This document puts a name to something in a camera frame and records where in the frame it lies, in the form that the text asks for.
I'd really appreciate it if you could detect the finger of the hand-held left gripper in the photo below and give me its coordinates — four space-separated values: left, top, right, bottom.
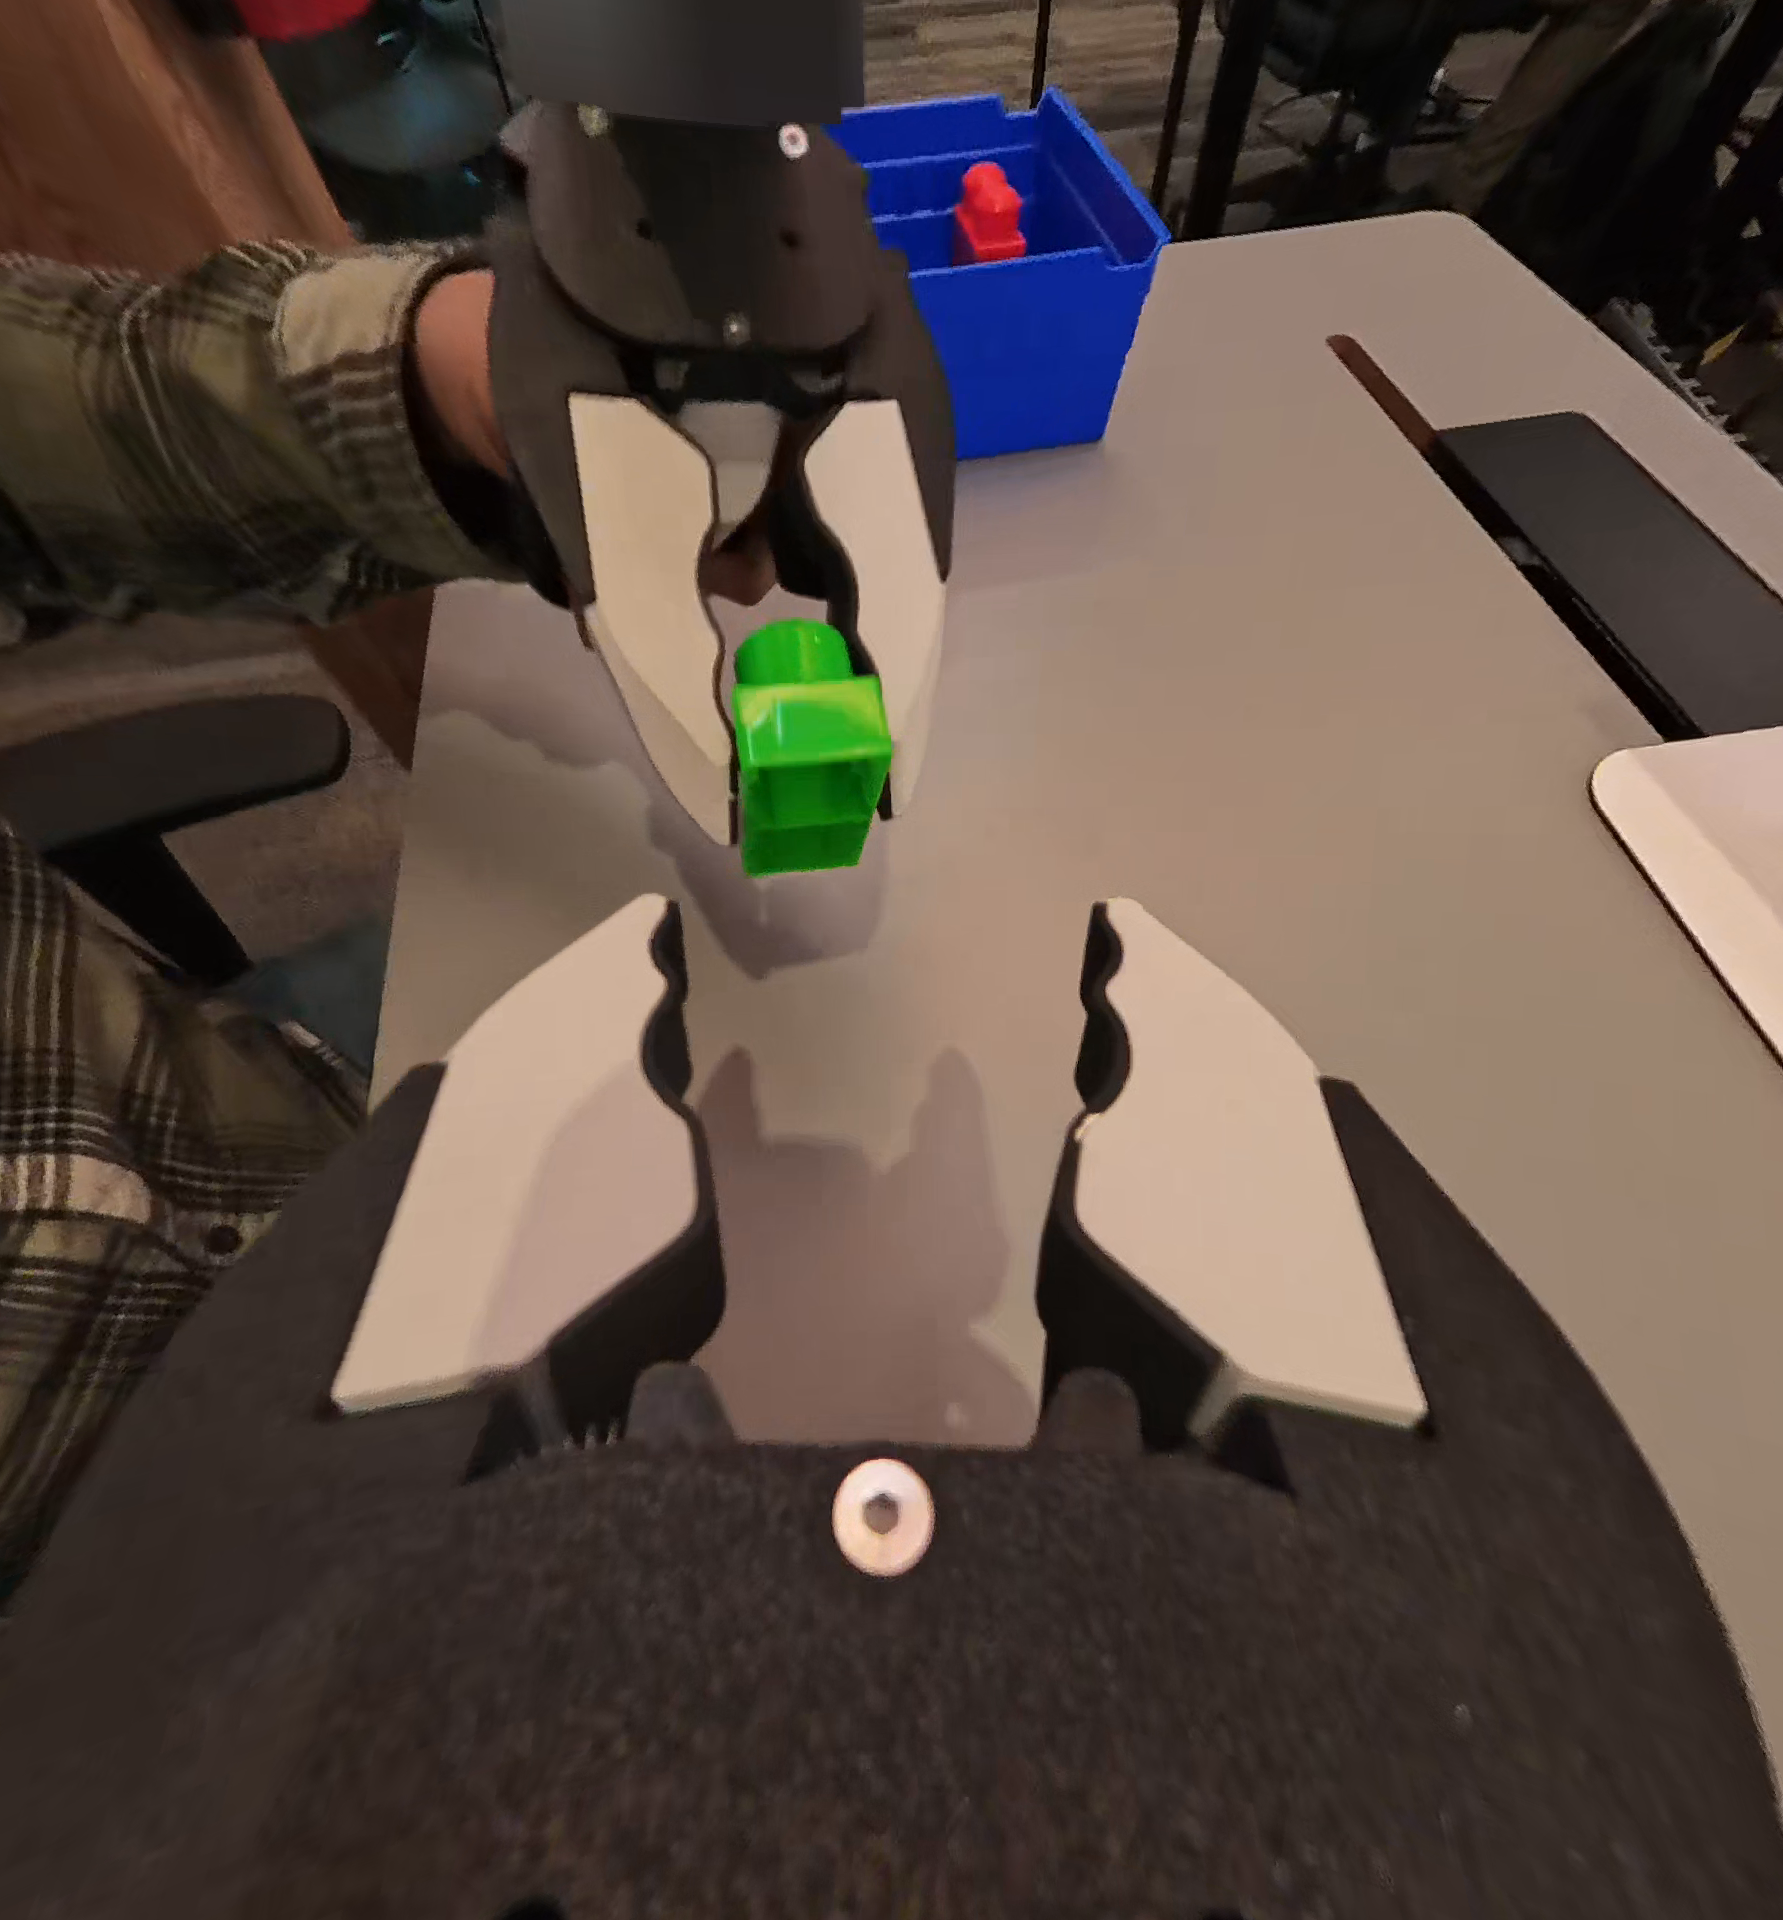
567 392 745 845
805 398 949 822

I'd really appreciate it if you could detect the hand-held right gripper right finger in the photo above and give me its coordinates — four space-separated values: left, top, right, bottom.
1036 899 1428 1458

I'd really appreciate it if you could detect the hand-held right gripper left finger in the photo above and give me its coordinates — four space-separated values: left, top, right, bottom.
333 893 725 1449

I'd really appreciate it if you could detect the green mega block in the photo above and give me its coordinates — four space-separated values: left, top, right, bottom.
729 617 897 881

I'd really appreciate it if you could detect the blue plastic bin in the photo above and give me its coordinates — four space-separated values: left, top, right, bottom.
823 86 1170 462

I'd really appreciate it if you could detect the person's left forearm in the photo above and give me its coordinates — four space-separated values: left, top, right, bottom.
0 240 533 628

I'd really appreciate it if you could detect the red mega block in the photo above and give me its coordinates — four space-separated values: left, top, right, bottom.
951 157 1030 270

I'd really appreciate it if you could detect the person's left hand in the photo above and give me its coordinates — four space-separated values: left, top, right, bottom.
407 265 517 486

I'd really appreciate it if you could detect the black office chair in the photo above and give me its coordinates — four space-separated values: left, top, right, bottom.
303 26 515 245

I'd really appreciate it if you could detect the person's plaid shirt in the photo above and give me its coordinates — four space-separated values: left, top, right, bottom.
0 794 371 1689

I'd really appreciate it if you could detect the black light stand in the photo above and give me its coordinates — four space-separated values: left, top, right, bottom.
1156 0 1270 245

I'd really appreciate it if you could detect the black desk chair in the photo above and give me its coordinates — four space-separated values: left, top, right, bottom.
0 692 353 996

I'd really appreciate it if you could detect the black backpack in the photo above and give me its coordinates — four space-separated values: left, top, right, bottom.
1472 0 1734 305

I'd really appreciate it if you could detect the black table cable flap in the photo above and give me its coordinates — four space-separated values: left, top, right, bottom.
1434 412 1783 742

